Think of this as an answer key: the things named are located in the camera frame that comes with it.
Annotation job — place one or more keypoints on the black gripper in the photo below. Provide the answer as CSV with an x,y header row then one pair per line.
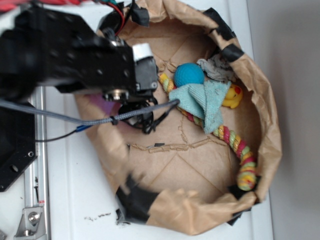
x,y
138,81

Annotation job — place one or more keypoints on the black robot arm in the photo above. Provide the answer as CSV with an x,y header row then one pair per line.
x,y
57,49

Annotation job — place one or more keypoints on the blue rubber ball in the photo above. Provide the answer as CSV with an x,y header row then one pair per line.
x,y
188,73

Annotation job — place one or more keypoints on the teal cloth rag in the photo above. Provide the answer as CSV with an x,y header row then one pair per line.
x,y
203,101

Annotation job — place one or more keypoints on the white grey knotted cloth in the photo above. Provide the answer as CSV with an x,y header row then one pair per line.
x,y
217,68

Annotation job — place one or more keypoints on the yellow rubber duck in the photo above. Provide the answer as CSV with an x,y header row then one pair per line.
x,y
233,97

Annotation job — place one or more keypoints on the brown paper bag bin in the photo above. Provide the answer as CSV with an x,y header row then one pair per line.
x,y
179,177

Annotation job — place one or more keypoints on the colourful braided rope toy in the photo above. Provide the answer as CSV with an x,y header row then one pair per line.
x,y
247,176

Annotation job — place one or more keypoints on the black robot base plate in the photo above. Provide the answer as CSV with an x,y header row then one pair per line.
x,y
17,145

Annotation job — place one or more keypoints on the aluminium extrusion rail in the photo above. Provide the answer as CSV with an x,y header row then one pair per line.
x,y
36,180

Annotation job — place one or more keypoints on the metal corner bracket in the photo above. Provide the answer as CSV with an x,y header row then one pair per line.
x,y
32,224

